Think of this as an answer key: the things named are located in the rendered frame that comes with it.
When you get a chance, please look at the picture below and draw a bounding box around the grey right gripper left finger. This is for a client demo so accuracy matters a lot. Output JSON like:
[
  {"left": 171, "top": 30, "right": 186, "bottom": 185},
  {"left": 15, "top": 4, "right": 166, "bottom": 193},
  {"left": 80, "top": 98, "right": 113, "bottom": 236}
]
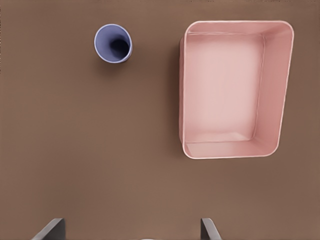
[{"left": 31, "top": 217, "right": 66, "bottom": 240}]

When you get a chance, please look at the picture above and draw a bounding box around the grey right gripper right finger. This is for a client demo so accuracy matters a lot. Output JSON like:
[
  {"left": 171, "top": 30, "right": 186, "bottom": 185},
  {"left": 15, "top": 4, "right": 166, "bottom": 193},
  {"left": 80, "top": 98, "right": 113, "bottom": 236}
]
[{"left": 200, "top": 217, "right": 222, "bottom": 240}]

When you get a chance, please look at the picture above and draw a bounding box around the pink rectangular box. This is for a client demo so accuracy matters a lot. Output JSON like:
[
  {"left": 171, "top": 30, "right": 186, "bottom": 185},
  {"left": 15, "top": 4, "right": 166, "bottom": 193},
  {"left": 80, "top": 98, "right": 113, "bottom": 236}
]
[{"left": 178, "top": 20, "right": 295, "bottom": 160}]

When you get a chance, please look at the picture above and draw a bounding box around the blue cup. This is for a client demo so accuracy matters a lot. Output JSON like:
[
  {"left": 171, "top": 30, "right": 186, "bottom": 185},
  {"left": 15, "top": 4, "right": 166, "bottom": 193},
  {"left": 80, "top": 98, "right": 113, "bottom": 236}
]
[{"left": 93, "top": 23, "right": 133, "bottom": 64}]

